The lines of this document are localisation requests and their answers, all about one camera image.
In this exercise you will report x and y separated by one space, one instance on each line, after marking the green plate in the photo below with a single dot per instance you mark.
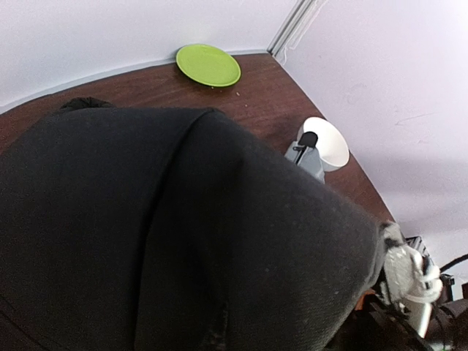
208 65

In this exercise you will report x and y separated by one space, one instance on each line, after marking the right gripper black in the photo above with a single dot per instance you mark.
377 327

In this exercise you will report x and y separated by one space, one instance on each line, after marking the right aluminium frame post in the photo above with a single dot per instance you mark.
294 28

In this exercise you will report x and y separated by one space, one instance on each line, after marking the grey cloth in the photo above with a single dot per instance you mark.
304 153

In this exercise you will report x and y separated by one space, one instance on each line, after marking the black backpack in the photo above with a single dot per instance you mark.
173 229

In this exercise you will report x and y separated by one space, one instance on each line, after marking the white ribbed bowl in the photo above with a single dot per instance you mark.
331 145

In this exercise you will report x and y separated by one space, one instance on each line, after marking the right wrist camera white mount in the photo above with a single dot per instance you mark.
426 287

